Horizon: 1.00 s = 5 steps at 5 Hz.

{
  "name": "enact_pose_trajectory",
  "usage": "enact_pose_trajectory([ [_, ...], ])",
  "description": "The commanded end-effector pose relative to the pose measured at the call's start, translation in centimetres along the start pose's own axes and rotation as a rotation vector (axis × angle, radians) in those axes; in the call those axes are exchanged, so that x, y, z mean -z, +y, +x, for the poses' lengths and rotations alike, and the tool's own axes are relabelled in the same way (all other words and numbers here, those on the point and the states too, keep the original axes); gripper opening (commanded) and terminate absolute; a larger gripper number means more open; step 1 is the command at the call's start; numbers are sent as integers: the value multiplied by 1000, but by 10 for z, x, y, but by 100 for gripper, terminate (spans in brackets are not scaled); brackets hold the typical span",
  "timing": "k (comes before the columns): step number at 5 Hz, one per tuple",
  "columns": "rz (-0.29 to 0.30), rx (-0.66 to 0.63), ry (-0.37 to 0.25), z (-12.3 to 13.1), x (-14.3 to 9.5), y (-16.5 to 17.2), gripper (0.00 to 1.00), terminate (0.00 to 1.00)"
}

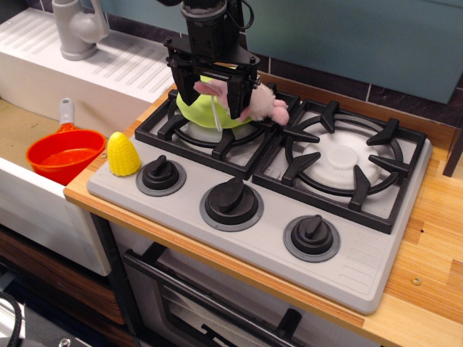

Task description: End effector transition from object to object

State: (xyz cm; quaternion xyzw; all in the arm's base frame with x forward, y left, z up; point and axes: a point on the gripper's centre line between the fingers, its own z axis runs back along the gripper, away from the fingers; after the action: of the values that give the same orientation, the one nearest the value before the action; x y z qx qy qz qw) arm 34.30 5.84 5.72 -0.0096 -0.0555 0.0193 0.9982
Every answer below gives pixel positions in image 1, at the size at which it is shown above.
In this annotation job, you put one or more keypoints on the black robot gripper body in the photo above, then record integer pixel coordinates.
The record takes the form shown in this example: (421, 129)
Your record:
(212, 44)

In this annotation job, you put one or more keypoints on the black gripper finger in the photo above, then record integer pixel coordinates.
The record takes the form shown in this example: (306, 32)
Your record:
(239, 94)
(185, 77)

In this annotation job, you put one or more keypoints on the pink plush bunny toy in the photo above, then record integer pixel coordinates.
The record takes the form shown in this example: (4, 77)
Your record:
(263, 103)

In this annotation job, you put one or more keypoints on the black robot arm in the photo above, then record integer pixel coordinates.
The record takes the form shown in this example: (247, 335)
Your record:
(208, 5)

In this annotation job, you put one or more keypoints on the lime green plastic plate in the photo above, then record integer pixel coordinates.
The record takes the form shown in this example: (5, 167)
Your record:
(210, 110)

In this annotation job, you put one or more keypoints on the white toy sink unit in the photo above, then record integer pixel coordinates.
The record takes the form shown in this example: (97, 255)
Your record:
(109, 91)

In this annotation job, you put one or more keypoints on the black left burner grate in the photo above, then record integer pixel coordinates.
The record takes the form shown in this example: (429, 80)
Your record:
(235, 151)

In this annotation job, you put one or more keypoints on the black burner grate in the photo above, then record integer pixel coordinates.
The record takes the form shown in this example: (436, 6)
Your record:
(235, 151)
(358, 168)

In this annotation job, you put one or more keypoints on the black left stove knob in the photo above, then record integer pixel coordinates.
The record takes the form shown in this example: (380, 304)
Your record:
(161, 177)

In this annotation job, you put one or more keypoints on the black stove knob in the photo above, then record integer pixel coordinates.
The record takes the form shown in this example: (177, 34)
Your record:
(312, 238)
(161, 177)
(231, 206)

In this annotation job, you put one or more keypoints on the yellow toy corn cob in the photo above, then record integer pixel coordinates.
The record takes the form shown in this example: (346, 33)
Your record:
(122, 156)

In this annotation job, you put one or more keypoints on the grey toy faucet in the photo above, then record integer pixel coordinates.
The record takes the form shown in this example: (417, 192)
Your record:
(79, 32)

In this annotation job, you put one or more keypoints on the black middle stove knob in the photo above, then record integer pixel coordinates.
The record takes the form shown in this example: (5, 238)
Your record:
(231, 206)

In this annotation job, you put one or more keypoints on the black right burner grate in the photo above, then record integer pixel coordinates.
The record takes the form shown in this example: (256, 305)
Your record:
(358, 168)

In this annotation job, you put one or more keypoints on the orange plastic saucepan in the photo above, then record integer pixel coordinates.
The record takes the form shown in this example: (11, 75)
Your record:
(61, 156)

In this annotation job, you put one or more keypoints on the black right stove knob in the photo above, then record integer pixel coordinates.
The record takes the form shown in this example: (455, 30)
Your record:
(312, 238)

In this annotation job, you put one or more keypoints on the grey toy stove top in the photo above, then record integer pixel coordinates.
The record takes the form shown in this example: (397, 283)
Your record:
(355, 277)

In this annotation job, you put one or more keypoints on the toy oven door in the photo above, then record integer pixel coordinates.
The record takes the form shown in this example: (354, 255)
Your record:
(196, 305)

